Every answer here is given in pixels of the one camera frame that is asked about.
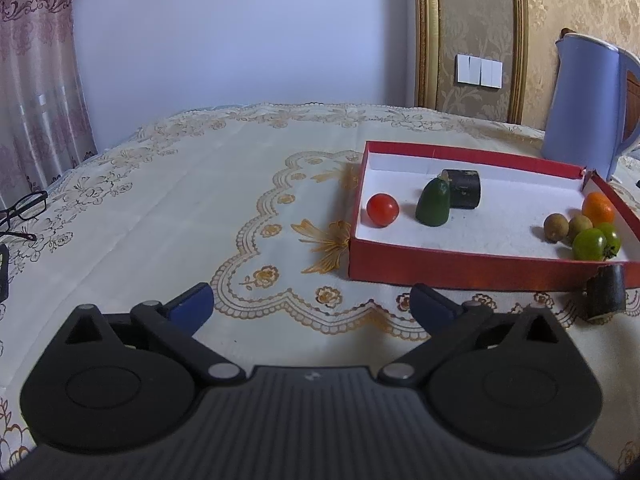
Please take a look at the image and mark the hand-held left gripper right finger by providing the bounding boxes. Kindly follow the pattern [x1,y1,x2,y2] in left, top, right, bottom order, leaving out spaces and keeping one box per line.
[378,282,566,389]

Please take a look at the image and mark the orange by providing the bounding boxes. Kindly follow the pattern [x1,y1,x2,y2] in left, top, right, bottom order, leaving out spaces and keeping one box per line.
[582,191,616,226]

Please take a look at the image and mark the patterned pink curtain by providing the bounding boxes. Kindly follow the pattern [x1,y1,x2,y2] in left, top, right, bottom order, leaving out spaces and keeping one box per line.
[0,0,99,203]

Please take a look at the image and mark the red cardboard box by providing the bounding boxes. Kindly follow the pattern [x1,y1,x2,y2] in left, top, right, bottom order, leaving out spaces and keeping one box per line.
[348,140,640,293]

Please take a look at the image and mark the cream embroidered tablecloth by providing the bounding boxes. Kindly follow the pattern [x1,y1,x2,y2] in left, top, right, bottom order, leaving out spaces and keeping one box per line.
[0,102,640,471]

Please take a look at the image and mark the dark green avocado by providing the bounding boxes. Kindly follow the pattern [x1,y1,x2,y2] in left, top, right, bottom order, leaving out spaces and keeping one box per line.
[415,176,451,227]

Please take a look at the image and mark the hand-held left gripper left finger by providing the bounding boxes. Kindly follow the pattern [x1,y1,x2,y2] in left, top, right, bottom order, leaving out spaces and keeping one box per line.
[62,282,247,389]

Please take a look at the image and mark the gold wall frame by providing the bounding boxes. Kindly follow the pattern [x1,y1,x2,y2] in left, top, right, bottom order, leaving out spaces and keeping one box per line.
[413,0,530,124]

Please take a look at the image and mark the small green tomato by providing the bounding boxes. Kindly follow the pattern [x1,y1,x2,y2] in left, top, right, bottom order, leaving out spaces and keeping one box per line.
[597,222,622,259]

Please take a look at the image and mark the wooden headboard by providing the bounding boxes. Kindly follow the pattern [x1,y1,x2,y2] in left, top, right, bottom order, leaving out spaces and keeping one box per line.
[624,66,640,153]

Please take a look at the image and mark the blue electric kettle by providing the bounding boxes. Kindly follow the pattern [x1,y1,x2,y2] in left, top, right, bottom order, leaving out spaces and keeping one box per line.
[541,32,640,184]

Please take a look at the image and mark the black eyeglasses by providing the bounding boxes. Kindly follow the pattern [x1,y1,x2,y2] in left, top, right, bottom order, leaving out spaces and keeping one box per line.
[0,190,50,242]

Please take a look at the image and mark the white light switch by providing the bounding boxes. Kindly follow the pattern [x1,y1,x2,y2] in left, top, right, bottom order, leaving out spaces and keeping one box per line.
[455,53,504,88]

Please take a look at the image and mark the red tomato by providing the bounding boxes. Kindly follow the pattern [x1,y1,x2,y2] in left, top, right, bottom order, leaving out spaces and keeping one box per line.
[366,193,400,226]

